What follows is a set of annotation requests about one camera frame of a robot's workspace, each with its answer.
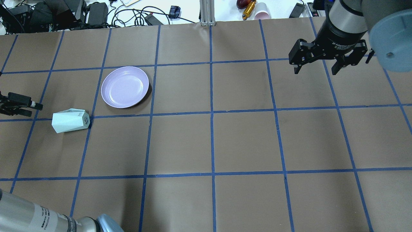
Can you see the lilac plate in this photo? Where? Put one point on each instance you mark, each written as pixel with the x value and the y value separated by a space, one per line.
pixel 125 87

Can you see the pink cup on side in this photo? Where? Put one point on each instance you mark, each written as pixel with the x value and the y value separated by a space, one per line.
pixel 261 11

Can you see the gold metal cylinder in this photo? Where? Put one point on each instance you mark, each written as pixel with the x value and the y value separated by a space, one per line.
pixel 248 9

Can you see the mint green faceted cup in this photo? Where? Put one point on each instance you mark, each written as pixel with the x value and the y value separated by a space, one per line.
pixel 70 120

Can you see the black power adapter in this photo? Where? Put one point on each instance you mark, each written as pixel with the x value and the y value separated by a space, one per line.
pixel 297 10

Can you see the red orange toy fruit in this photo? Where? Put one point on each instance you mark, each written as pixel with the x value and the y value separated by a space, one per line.
pixel 242 4

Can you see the small blue black device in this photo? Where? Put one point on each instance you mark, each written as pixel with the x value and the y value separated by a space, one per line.
pixel 174 12

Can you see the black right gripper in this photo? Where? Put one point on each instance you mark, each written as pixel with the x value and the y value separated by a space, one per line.
pixel 339 40

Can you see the black laptop bag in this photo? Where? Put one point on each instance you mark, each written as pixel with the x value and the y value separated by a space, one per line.
pixel 44 16

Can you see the aluminium frame post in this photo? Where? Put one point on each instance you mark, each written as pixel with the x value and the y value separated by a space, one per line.
pixel 207 13

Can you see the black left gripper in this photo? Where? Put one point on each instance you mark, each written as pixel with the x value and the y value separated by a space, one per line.
pixel 15 103

